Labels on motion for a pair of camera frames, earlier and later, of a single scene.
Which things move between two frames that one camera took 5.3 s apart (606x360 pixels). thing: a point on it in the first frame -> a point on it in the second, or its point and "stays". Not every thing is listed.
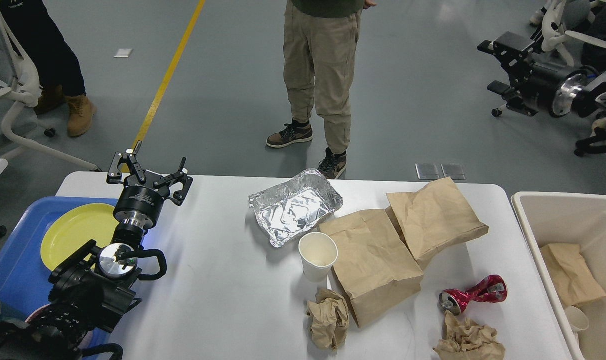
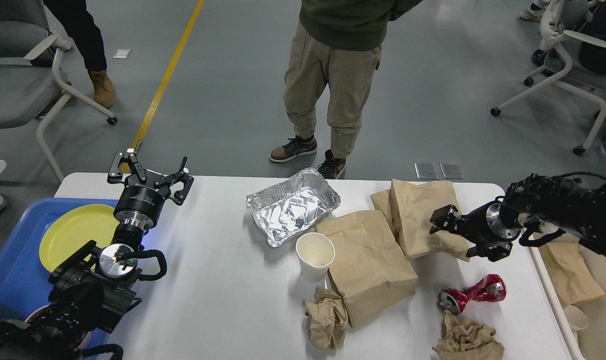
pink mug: (35, 311) stays
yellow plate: (74, 227) stays
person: (40, 36) -> (72, 20)
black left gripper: (141, 201) stays
